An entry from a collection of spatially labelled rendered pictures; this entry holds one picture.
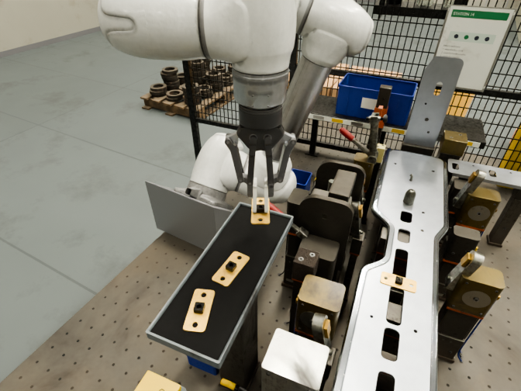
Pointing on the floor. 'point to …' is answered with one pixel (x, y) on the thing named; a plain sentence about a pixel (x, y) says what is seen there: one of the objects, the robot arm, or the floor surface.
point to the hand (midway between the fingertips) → (260, 195)
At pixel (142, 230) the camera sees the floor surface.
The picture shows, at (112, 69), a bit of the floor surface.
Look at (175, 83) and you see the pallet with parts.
